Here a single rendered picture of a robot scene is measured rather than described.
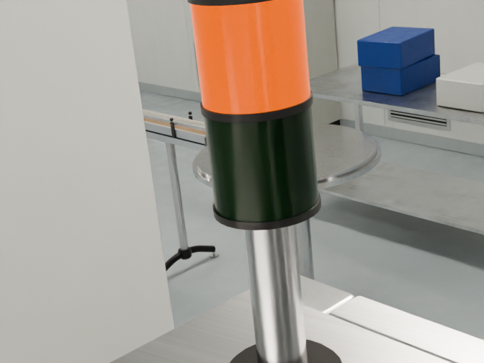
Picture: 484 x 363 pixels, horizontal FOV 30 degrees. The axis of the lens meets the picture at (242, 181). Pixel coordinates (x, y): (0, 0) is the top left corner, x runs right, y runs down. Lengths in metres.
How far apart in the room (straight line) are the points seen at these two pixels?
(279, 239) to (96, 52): 1.65
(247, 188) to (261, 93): 0.04
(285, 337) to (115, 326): 1.81
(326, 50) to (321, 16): 0.28
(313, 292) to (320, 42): 6.96
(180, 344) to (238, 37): 0.21
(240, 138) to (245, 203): 0.03
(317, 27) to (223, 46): 7.09
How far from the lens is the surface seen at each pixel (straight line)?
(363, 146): 4.47
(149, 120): 5.30
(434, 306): 4.91
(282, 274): 0.43
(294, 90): 0.39
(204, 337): 0.52
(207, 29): 0.38
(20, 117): 1.97
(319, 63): 7.52
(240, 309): 0.55
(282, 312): 0.43
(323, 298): 0.55
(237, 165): 0.39
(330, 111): 7.70
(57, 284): 2.11
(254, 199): 0.40
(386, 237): 5.71
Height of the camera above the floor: 2.36
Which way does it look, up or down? 20 degrees down
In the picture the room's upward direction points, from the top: 6 degrees counter-clockwise
